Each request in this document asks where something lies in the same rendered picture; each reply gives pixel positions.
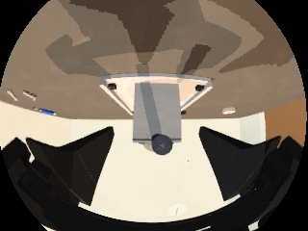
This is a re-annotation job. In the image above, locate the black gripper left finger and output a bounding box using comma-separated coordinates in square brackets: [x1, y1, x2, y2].
[25, 126, 115, 206]

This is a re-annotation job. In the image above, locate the dark grey metal shaft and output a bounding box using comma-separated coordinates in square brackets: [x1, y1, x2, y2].
[151, 134, 173, 156]

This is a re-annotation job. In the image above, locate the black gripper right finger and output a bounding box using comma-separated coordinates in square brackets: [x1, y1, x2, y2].
[198, 126, 281, 201]

